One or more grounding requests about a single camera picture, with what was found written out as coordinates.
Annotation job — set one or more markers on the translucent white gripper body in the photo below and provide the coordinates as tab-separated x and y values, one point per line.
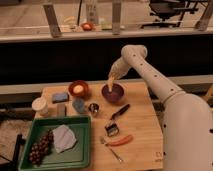
119	69

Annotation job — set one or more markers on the yellow banana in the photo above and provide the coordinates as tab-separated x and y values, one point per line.
110	83

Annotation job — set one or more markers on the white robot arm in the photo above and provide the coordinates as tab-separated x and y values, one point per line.
188	119

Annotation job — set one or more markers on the purple bowl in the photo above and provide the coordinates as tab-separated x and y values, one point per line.
115	95

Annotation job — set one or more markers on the orange bowl with egg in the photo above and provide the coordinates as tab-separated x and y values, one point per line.
78	88

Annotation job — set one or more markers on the small metal cup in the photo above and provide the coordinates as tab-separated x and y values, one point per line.
94	108

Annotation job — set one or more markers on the orange object on shelf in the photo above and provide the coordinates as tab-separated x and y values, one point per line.
87	26

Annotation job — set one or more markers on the blue cup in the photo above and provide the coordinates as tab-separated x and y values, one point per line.
78	105

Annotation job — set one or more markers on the wooden table board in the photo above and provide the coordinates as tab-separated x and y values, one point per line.
145	151

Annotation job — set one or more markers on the blue sponge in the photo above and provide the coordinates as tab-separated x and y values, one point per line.
60	97

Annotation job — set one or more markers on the small wooden block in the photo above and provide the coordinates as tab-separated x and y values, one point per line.
61	110

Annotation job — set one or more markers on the orange carrot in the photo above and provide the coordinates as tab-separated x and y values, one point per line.
121	141

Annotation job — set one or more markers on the black office chair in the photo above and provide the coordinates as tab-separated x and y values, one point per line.
170	13

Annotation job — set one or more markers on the metal fork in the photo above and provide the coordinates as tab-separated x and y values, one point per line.
102	141

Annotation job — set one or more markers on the grey folded cloth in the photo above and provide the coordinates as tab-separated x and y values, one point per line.
63	138

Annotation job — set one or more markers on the green plastic tray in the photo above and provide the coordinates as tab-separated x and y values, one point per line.
75	158

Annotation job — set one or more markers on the bunch of dark grapes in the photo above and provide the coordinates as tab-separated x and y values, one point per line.
41	148

